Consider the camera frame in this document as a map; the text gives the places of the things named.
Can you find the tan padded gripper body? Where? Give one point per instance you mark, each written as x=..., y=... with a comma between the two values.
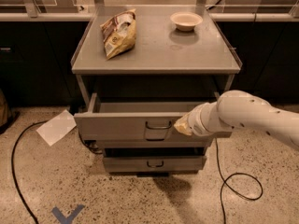
x=196, y=124

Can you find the grey top drawer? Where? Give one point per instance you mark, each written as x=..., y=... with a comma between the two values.
x=119, y=122

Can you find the grey drawer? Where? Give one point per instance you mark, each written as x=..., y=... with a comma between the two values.
x=154, y=159
x=119, y=122

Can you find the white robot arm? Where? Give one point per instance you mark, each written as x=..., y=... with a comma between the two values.
x=238, y=110

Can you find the grey metal drawer cabinet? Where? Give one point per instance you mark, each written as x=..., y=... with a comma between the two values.
x=165, y=65

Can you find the grey lower drawer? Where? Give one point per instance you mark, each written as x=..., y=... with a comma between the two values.
x=154, y=159

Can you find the white paper bowl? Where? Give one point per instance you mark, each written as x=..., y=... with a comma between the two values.
x=186, y=21

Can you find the yellow brown chip bag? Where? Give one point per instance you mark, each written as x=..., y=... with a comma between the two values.
x=119, y=33

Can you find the white paper sheet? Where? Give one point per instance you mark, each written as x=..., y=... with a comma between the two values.
x=57, y=128

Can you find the tan object far left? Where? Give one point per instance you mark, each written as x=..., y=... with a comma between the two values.
x=5, y=112

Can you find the black top drawer handle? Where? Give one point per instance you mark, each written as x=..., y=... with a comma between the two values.
x=158, y=127

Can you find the black drawer handle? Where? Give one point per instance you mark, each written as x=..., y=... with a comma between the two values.
x=155, y=164
x=158, y=127

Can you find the black lower drawer handle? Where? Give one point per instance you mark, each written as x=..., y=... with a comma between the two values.
x=155, y=164

